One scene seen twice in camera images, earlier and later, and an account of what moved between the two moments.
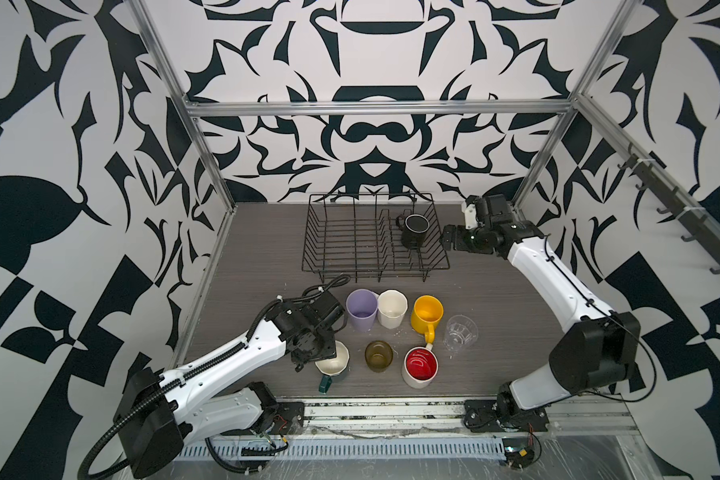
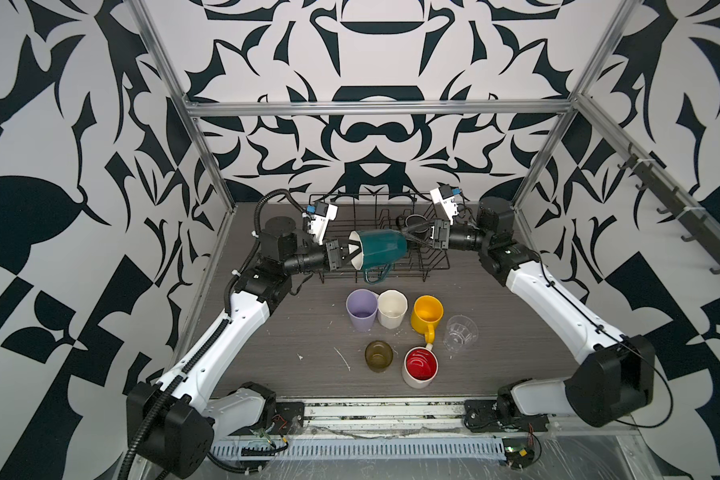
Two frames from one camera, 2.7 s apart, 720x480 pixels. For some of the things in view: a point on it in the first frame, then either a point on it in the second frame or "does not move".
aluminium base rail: [595, 414] does not move
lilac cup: [362, 306] does not move
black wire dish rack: [373, 234] does not move
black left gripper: [330, 348] -> [330, 254]
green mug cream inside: [333, 366] -> [374, 251]
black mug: [414, 227] does not move
